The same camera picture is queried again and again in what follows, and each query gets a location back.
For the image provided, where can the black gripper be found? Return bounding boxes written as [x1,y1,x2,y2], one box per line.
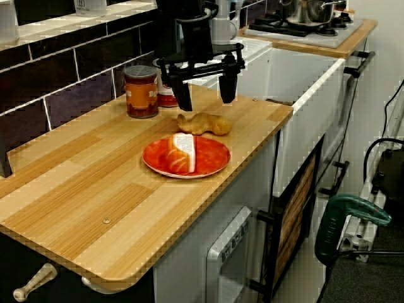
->
[157,14,246,112]

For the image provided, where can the tan toy chicken piece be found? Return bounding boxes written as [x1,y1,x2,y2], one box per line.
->
[176,112,234,136]

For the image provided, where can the red tomato can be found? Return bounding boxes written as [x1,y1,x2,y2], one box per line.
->
[152,58,179,108]

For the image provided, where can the orange label soup can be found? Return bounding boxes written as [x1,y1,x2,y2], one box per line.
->
[122,65,160,119]

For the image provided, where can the grey toy faucet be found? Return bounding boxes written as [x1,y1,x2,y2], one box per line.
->
[210,0,238,44]

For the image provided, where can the red round plate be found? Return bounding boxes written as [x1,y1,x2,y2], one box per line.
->
[141,134,232,179]

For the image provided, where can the white toy sink unit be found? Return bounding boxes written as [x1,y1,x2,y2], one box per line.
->
[189,36,347,198]

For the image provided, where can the steel cooking pot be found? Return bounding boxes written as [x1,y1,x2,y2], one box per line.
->
[279,0,343,28]

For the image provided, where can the grey stove top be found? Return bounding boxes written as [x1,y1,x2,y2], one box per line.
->
[242,12,364,49]

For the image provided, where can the black framed wooden panel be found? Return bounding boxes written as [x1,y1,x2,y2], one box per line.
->
[256,135,326,299]

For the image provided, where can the white lidded plastic jar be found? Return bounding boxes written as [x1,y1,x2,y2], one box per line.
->
[0,0,20,45]
[74,0,108,18]

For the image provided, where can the dark tile backsplash with ledge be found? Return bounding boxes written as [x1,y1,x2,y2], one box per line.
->
[0,3,158,152]

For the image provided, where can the white toy oven panel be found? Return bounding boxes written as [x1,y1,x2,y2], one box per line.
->
[206,206,253,303]

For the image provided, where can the white toy kitchen cabinet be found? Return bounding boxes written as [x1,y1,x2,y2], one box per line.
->
[153,131,280,303]

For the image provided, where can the green power tool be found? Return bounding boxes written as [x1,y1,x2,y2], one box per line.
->
[314,193,392,266]

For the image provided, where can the black device box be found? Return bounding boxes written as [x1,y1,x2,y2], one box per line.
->
[371,148,404,203]

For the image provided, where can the black oven handle bar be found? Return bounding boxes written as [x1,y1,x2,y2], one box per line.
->
[318,160,350,196]
[343,50,376,78]

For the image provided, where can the thick black looped cable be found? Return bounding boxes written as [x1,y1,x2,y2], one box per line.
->
[362,137,404,184]

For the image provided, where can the thin black cable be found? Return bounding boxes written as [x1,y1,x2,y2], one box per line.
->
[383,77,404,140]

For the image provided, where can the aluminium extrusion frame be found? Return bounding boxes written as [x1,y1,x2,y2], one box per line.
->
[337,104,404,263]

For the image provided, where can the white lever handle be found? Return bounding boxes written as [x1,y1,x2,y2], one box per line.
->
[81,276,133,295]
[12,263,58,302]

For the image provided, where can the black power tool cable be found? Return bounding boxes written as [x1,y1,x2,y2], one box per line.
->
[315,249,404,303]

